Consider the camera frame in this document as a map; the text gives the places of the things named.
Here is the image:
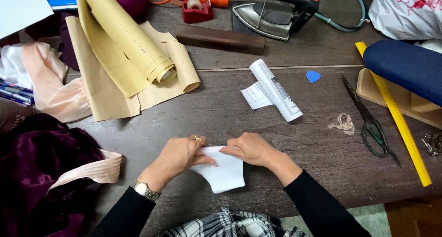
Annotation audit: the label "person's left hand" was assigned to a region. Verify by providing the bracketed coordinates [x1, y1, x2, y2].
[137, 135, 215, 193]

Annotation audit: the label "person's right hand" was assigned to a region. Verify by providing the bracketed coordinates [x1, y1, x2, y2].
[220, 132, 303, 187]

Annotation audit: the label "white fabric piece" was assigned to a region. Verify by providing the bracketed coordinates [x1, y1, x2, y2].
[189, 146, 246, 194]

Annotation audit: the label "small white paper note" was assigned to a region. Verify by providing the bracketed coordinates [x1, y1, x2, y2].
[241, 82, 273, 110]

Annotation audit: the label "rolled white printed paper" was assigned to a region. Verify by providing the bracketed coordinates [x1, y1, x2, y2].
[249, 59, 303, 122]

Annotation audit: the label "black white plaid garment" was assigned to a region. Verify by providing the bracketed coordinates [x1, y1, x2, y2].
[157, 207, 306, 237]

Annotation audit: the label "silver wristwatch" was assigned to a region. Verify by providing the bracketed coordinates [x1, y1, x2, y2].
[131, 179, 162, 201]

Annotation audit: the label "dark wooden block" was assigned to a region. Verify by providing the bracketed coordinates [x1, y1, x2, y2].
[175, 24, 266, 55]

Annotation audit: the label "beige thread tangle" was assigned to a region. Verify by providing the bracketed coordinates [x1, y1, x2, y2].
[328, 113, 355, 136]

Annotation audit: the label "flat brown pattern paper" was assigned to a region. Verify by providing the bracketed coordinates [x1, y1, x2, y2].
[65, 0, 201, 122]

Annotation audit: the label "black scissors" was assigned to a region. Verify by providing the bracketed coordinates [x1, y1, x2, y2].
[342, 75, 402, 167]

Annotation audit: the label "peach ribbed band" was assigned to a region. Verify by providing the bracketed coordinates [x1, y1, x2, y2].
[47, 149, 123, 193]

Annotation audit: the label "steam iron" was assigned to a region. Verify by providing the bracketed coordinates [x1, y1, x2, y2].
[231, 0, 320, 41]

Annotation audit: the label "red tape dispenser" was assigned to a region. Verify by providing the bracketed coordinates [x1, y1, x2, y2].
[181, 0, 214, 24]

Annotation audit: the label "rolled brown pattern paper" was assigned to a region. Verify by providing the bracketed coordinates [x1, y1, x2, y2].
[84, 0, 178, 85]

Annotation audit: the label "yellow ruler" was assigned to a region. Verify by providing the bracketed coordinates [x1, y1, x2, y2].
[355, 41, 432, 187]

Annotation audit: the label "magenta cushion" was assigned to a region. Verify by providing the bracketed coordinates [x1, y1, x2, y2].
[102, 0, 149, 20]

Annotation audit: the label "navy sleeve ironing board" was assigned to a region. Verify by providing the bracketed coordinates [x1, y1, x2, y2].
[356, 39, 442, 130]

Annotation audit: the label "peach satin fabric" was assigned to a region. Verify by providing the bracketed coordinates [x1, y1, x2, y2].
[21, 41, 92, 123]

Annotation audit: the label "dark purple fabric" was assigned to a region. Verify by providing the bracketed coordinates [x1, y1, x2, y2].
[24, 12, 81, 72]

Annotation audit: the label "purple velvet fabric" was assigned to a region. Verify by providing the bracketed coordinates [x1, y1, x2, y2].
[0, 113, 104, 237]

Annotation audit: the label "metal clips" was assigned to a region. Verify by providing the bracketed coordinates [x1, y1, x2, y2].
[421, 133, 442, 157]

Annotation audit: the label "white plastic bag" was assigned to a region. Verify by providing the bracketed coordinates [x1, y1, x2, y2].
[368, 0, 442, 41]

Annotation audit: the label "bundle of pens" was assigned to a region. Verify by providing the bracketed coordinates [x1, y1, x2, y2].
[0, 79, 35, 106]

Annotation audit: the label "white satin fabric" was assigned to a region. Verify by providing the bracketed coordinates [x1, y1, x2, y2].
[0, 44, 33, 90]

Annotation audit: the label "white paper sheet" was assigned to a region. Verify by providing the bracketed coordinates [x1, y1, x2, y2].
[0, 0, 55, 40]

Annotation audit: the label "teal iron hose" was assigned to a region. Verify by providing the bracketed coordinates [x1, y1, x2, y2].
[314, 0, 371, 32]

